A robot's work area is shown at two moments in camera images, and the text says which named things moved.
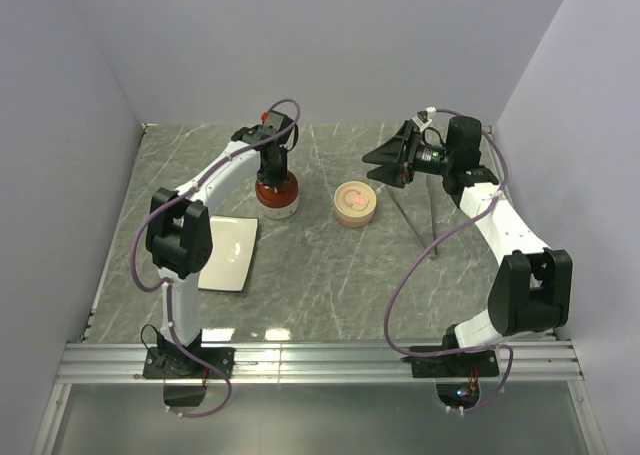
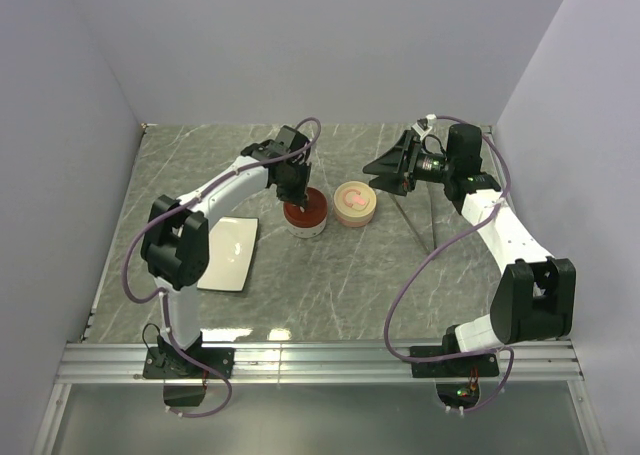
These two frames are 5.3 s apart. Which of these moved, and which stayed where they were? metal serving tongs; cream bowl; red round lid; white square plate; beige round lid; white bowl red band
Moved: white bowl red band; red round lid
Stayed: white square plate; cream bowl; beige round lid; metal serving tongs
